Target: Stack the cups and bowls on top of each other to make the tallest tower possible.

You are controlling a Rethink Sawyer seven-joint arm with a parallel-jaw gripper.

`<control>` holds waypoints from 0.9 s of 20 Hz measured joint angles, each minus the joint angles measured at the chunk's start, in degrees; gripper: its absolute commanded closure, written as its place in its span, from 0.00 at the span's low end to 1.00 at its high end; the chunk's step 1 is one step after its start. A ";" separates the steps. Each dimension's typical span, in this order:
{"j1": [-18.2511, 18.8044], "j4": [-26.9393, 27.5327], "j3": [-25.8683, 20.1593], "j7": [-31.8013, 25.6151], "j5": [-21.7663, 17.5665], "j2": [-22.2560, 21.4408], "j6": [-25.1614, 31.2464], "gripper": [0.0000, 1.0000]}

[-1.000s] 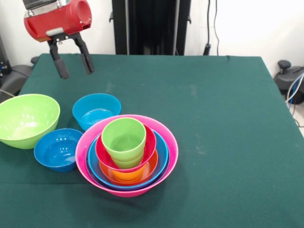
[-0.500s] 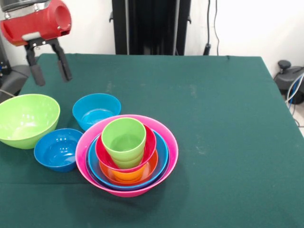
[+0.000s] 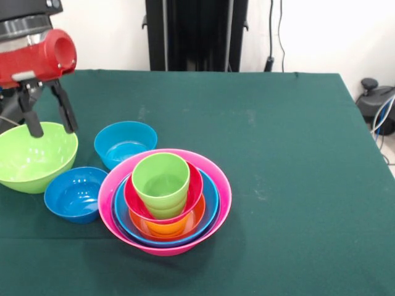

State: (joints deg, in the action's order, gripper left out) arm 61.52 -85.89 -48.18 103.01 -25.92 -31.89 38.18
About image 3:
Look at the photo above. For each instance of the large green bowl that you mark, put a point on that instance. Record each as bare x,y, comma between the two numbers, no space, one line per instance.
34,166

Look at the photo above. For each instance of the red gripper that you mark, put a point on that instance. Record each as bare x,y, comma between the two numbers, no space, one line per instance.
37,61

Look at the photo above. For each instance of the translucent blue ribbed bowl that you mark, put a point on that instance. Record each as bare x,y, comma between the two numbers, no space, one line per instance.
123,148

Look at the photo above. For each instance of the orange cup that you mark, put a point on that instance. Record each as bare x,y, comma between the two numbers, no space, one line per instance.
166,228

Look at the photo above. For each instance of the large pink bowl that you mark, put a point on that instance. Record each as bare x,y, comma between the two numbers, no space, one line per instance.
166,249

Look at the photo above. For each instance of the small dark blue bowl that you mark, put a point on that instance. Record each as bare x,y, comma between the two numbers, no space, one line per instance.
74,197

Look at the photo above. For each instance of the orange bowl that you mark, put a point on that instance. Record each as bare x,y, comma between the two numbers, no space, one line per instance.
197,216

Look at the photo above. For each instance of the small crimson bowl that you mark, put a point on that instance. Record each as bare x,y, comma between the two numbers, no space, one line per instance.
196,185

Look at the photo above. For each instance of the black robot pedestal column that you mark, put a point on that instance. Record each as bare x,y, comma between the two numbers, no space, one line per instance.
197,31

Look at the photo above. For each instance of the dark green table cloth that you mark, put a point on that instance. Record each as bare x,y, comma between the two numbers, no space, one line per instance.
293,246

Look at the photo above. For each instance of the large light blue bowl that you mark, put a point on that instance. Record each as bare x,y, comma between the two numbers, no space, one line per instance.
213,197

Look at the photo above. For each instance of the green cup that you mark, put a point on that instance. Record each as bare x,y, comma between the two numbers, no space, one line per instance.
160,179

